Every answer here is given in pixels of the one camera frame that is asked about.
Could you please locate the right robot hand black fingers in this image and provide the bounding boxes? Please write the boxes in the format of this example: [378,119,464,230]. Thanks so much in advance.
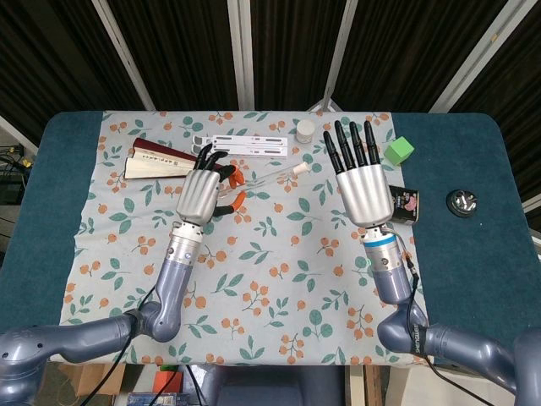
[323,119,394,228]

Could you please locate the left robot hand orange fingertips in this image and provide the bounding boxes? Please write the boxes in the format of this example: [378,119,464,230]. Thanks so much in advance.
[175,142,249,225]

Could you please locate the clear glass tube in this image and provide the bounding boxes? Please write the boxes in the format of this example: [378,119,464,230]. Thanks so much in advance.
[217,162,312,200]

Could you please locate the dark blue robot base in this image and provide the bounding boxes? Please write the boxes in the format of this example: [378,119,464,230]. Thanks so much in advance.
[202,365,346,406]

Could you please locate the black luncheon meat can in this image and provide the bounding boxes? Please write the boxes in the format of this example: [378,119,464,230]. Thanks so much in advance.
[387,184,420,224]

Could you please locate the dark red folding fan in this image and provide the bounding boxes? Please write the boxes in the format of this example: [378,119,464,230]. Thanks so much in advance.
[123,137,202,181]

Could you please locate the green cube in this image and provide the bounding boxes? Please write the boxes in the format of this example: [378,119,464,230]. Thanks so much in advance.
[383,135,415,166]

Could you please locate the white folded laptop stand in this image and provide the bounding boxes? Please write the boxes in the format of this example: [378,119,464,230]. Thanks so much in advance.
[190,134,289,158]

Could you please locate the small white jar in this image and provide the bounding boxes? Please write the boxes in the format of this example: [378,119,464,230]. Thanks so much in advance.
[295,119,316,144]

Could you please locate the teal table cover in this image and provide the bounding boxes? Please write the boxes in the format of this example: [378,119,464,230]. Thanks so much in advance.
[2,110,540,367]

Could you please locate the floral tablecloth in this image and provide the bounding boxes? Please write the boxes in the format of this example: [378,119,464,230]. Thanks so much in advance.
[49,110,436,367]

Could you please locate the orange box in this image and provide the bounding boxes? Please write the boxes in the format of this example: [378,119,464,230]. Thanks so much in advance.
[152,364,185,394]

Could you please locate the wooden plank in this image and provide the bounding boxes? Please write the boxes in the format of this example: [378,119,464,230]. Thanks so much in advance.
[344,365,384,406]

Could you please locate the blue printed box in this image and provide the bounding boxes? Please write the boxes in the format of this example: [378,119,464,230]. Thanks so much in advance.
[126,392,191,406]

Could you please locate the cardboard box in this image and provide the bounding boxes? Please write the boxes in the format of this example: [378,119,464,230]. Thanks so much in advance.
[57,363,128,397]

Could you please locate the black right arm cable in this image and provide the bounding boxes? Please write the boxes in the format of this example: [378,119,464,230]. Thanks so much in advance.
[399,249,478,406]

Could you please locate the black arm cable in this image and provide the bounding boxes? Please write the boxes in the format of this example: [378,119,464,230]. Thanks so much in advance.
[93,287,157,406]
[399,249,478,406]

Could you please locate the white frame post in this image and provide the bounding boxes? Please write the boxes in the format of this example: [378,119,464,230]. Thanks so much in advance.
[320,0,360,112]
[90,0,157,112]
[429,0,525,113]
[227,0,257,112]

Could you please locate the black electronics with cables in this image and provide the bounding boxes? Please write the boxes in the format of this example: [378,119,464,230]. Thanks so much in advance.
[0,143,35,204]

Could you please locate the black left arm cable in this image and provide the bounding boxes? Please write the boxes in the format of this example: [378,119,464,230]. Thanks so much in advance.
[93,287,157,406]

